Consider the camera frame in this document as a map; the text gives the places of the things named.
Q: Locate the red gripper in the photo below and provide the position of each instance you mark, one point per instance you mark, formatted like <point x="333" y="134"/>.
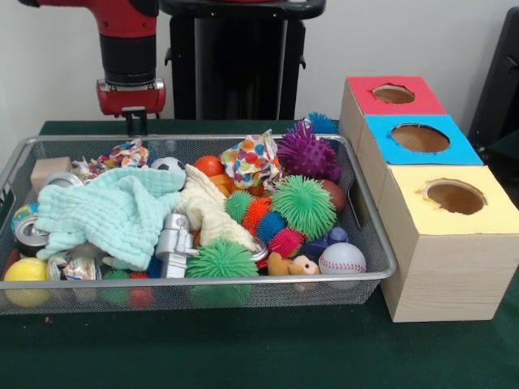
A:
<point x="129" y="99"/>

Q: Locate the blue spiky ball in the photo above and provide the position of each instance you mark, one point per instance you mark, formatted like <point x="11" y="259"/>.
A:
<point x="322" y="121"/>

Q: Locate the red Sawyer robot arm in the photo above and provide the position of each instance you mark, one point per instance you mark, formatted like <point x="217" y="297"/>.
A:
<point x="127" y="52"/>

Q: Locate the silver mesh bin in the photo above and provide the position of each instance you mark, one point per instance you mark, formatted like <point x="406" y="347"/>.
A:
<point x="121" y="282"/>

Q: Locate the wooden box with three holes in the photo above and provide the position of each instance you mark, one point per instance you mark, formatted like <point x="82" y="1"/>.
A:
<point x="446" y="275"/>

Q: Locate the small soccer ball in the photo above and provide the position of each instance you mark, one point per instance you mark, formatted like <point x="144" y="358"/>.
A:
<point x="168" y="164"/>

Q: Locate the mint green cloth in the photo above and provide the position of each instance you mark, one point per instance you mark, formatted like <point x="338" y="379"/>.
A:
<point x="105" y="210"/>

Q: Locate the cream cloth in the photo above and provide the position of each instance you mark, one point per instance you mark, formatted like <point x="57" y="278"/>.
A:
<point x="202" y="198"/>

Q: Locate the wooden cube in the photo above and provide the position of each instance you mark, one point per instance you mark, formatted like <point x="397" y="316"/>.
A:
<point x="46" y="170"/>

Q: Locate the silver toy robot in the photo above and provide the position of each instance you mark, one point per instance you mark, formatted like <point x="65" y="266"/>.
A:
<point x="172" y="251"/>

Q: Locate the purple spiky ball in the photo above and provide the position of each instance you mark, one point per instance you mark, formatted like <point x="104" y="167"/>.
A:
<point x="306" y="154"/>

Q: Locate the yellow ball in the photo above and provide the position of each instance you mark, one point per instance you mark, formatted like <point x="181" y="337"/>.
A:
<point x="24" y="269"/>

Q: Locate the large green spiky ball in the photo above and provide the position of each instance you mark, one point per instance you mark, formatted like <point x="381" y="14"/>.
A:
<point x="304" y="204"/>

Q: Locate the white baseball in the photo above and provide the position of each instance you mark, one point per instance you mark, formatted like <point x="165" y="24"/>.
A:
<point x="341" y="259"/>

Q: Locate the dark green tablecloth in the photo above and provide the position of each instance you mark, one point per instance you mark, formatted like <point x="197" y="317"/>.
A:
<point x="243" y="352"/>

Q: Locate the black chair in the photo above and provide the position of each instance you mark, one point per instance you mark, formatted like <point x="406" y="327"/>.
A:
<point x="503" y="81"/>

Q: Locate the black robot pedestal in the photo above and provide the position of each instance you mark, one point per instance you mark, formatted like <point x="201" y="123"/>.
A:
<point x="182" y="81"/>

